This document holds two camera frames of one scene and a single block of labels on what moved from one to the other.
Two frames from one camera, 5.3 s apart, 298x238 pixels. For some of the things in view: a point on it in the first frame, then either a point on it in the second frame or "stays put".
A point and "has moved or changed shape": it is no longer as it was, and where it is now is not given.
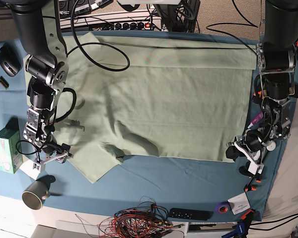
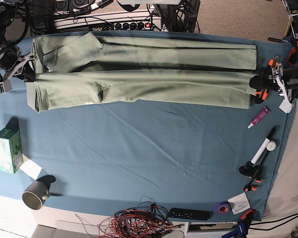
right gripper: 253,143 → 291,78
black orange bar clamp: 244,170 stays put
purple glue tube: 259,117 stays put
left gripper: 49,148 → 6,57
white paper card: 239,203 stays put
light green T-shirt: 180,96 has moved or changed shape
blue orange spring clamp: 242,228 stays put
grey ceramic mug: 35,194 stays put
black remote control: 190,214 stays put
